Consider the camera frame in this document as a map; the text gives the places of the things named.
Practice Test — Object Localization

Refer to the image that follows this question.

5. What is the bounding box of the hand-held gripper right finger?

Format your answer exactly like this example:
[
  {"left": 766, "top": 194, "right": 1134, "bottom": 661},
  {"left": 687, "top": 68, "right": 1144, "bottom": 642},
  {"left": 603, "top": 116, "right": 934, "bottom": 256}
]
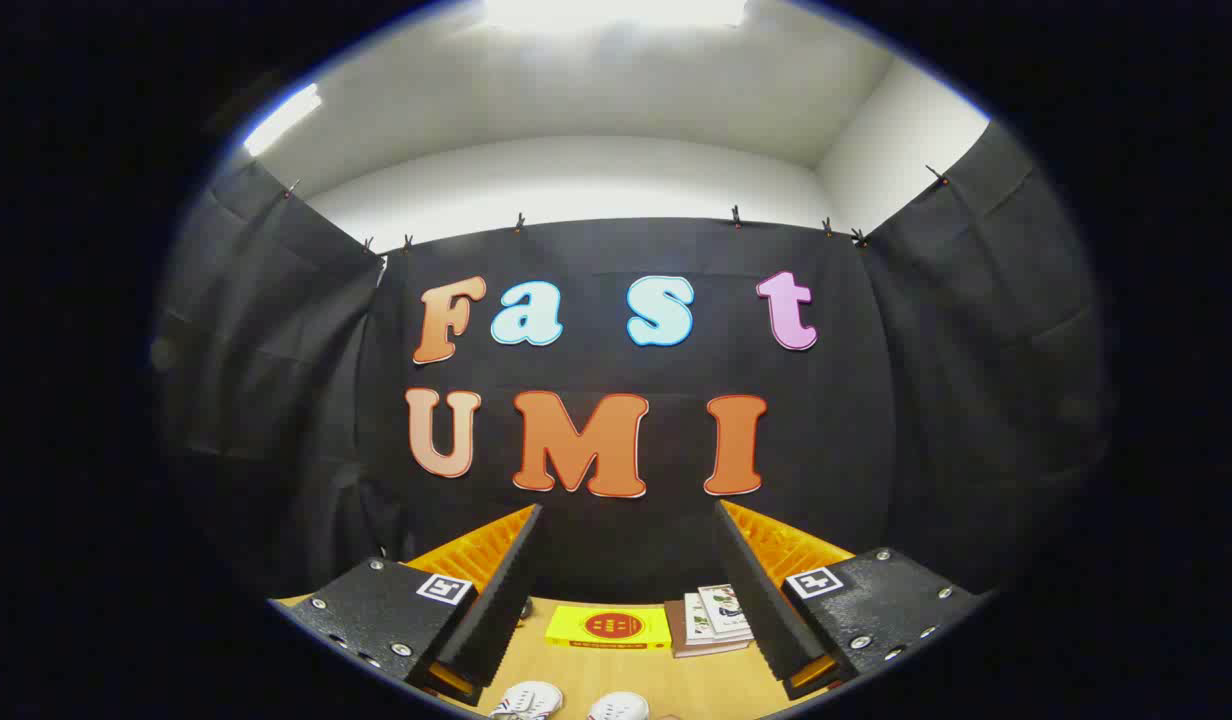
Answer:
[{"left": 714, "top": 499, "right": 987, "bottom": 701}]

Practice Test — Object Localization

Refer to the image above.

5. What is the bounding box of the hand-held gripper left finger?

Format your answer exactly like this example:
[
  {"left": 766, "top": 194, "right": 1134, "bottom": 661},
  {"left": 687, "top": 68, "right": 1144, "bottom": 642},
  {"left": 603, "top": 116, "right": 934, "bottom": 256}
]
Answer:
[{"left": 269, "top": 503, "right": 545, "bottom": 707}]

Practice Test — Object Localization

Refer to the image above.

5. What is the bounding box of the white canvas shoe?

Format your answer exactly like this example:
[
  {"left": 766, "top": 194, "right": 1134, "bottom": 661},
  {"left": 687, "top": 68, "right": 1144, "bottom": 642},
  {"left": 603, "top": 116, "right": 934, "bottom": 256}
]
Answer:
[
  {"left": 586, "top": 691, "right": 652, "bottom": 720},
  {"left": 488, "top": 681, "right": 565, "bottom": 720}
]

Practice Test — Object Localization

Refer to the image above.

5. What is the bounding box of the white illustrated cover book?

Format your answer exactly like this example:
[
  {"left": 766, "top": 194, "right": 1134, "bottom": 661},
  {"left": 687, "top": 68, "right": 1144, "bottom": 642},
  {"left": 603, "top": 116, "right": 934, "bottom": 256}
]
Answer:
[{"left": 698, "top": 584, "right": 755, "bottom": 637}]

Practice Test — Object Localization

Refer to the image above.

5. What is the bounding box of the yellow book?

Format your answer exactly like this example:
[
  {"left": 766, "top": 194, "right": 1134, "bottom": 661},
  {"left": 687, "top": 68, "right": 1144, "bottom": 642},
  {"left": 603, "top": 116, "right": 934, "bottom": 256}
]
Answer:
[{"left": 545, "top": 604, "right": 673, "bottom": 651}]

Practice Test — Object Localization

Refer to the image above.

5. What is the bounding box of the brown cover book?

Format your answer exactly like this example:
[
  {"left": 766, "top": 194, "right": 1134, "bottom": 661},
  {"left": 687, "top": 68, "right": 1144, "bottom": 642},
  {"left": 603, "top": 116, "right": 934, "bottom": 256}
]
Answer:
[{"left": 664, "top": 600, "right": 752, "bottom": 659}]

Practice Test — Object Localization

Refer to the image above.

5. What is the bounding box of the row of small black clips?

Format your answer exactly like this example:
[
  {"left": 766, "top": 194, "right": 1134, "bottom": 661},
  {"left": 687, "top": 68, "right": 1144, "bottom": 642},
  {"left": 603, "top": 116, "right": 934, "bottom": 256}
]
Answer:
[{"left": 281, "top": 163, "right": 952, "bottom": 253}]

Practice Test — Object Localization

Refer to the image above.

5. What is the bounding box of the ceiling light panel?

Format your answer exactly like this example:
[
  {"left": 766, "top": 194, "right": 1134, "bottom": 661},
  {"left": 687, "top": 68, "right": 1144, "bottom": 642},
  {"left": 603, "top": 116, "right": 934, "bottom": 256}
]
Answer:
[
  {"left": 481, "top": 0, "right": 752, "bottom": 31},
  {"left": 241, "top": 82, "right": 324, "bottom": 158}
]

